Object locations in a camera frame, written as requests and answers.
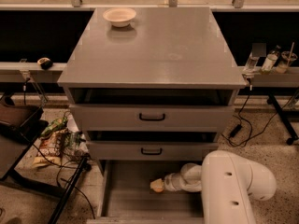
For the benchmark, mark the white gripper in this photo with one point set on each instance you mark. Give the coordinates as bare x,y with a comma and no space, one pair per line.
170,182

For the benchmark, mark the grey drawer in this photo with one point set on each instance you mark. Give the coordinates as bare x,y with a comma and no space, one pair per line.
126,198
152,118
149,151

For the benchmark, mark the black tape measure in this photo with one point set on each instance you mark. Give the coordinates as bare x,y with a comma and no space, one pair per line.
45,63

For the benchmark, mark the green snack bag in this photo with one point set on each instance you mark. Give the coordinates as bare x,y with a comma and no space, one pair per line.
56,125

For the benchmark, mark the grey top drawer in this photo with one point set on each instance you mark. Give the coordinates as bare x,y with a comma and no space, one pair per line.
152,118

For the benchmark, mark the clear plastic water bottle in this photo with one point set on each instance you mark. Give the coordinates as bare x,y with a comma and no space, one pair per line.
249,68

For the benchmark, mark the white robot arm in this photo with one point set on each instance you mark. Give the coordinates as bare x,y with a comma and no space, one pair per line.
227,182

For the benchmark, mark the grey drawer cabinet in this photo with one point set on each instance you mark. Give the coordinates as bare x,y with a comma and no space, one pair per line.
166,56

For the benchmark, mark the plastic cup with straw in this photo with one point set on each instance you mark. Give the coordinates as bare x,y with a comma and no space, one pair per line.
287,57

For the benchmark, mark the white bowl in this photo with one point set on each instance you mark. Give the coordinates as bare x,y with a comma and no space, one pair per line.
119,16

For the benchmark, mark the dark tray on stand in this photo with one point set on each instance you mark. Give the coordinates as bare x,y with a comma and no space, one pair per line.
18,121

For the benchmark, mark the brown snack bag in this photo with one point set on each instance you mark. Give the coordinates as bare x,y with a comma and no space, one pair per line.
50,150

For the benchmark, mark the black table leg with caster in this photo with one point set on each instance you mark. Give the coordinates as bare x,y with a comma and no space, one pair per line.
286,116

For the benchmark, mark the green tea bottle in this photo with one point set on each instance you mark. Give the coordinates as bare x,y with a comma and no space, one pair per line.
270,60

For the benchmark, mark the orange fruit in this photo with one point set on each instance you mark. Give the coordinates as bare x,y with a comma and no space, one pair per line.
158,189

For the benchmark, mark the grey bottom drawer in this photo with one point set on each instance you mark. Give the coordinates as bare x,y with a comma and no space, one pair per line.
126,198

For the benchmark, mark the grey middle drawer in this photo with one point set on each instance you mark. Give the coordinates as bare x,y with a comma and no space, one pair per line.
149,151

